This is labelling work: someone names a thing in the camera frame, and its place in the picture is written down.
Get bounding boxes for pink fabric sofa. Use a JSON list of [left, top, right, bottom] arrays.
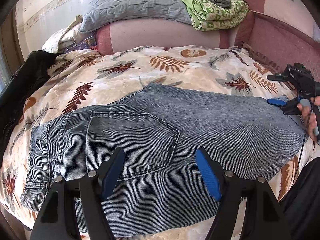
[[96, 0, 319, 81]]

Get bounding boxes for cream leaf-print fleece blanket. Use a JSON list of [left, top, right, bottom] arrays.
[[0, 44, 320, 240]]

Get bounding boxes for white crumpled cloth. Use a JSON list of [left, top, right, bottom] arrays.
[[41, 15, 83, 53]]

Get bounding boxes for person's black trouser leg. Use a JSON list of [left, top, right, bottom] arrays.
[[279, 157, 320, 239]]

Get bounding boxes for grey-blue denim pants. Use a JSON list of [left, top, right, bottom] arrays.
[[20, 84, 304, 237]]

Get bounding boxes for green white patterned quilt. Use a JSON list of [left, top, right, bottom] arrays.
[[181, 0, 249, 31]]

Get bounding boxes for black garment on armrest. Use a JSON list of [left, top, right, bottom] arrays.
[[0, 50, 58, 156]]

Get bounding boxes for person's right hand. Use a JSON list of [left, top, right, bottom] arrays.
[[297, 103, 317, 142]]

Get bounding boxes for grey quilted blanket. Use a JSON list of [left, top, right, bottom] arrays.
[[80, 0, 191, 33]]

